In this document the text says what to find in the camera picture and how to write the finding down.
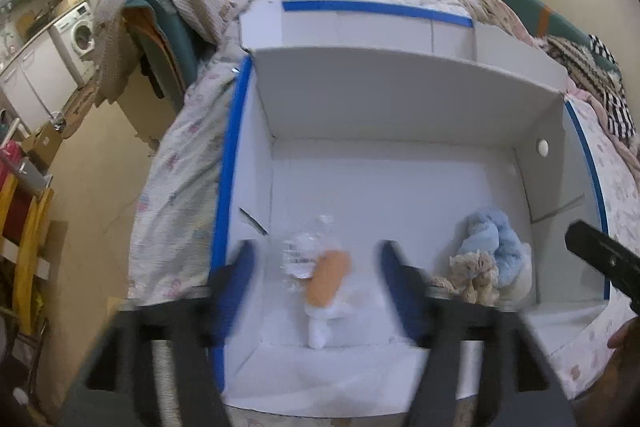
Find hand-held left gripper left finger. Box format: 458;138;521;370
85;239;261;427

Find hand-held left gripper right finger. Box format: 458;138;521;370
375;239;562;427

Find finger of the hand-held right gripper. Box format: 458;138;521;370
565;220;640;314

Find orange plush toy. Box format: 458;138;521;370
306;249;354;309

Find beige plush toy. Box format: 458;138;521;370
429;252;502;307

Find clear plastic bag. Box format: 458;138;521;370
282;214;336;281

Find blue cardboard box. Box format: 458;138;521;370
209;0;614;418

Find light blue plush toy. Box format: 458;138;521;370
457;207;534;304

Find person's right hand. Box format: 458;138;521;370
606;321;640;358

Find yellow wooden rack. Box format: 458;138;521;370
0;172;56;339

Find brown door mat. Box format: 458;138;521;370
59;83;99;138

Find brown cardboard box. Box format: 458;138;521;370
22;122;65;168

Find teal orange draped cloth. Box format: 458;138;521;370
122;0;202;108

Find red bag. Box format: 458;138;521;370
0;144;27;178

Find teal headboard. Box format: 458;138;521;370
494;0;622;74

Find pink blanket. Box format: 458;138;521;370
445;0;640;175

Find white kitchen cabinet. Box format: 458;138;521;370
0;29;77;134

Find white washing machine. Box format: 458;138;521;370
52;2;97;86

